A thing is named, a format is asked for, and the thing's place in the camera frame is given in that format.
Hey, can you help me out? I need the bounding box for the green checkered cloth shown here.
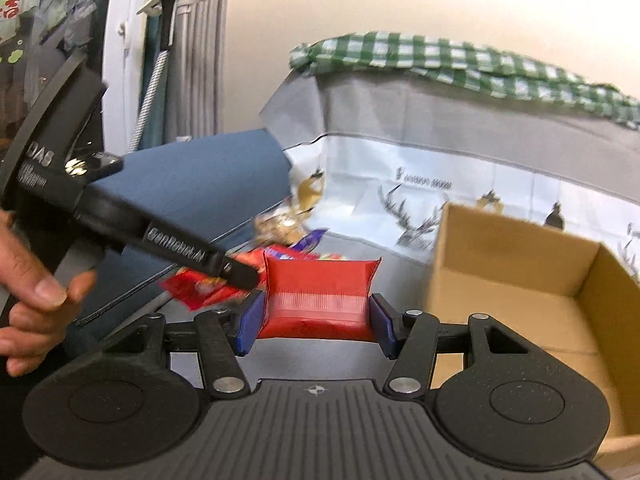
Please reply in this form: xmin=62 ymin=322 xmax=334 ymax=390
xmin=288 ymin=32 xmax=639 ymax=130

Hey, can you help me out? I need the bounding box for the person left hand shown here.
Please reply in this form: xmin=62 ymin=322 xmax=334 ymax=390
xmin=1 ymin=211 xmax=96 ymax=377

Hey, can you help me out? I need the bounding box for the yellow chip packet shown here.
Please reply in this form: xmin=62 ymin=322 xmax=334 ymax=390
xmin=160 ymin=248 xmax=267 ymax=311

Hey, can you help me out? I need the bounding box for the grey curtain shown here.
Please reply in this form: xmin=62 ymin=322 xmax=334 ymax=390
xmin=164 ymin=0 xmax=227 ymax=143

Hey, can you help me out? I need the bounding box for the open cardboard box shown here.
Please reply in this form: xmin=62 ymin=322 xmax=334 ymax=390
xmin=423 ymin=204 xmax=639 ymax=479

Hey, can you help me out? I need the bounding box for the red snack packet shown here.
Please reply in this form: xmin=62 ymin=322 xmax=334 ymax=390
xmin=259 ymin=257 xmax=381 ymax=342

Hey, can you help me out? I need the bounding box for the black handle metal hose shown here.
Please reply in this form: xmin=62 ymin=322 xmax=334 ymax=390
xmin=127 ymin=0 xmax=181 ymax=154

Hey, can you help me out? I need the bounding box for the grey printed sofa cover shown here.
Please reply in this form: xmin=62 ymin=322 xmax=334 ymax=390
xmin=259 ymin=69 xmax=640 ymax=286

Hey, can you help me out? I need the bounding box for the clear bag of crackers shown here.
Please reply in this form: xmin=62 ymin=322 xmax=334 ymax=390
xmin=254 ymin=204 xmax=310 ymax=246

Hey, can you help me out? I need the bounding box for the purple snack wrapper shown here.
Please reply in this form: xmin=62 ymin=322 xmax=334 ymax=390
xmin=290 ymin=229 xmax=328 ymax=252

